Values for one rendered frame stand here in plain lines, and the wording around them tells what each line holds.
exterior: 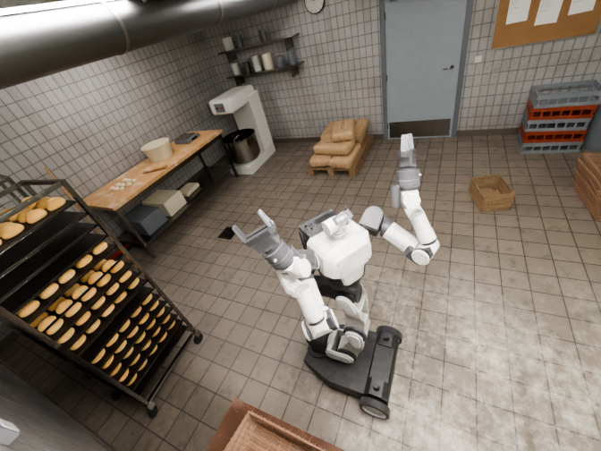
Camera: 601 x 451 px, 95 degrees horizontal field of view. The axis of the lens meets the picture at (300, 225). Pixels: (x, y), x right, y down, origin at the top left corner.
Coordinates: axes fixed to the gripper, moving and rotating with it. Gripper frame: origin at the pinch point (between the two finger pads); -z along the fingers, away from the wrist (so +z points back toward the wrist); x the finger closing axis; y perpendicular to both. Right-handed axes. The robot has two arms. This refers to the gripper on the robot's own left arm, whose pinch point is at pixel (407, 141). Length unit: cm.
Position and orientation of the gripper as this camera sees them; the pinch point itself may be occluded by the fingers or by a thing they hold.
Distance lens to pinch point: 123.0
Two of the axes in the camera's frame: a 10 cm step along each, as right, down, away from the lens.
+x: -5.4, 3.0, -7.9
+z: 1.3, 9.5, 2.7
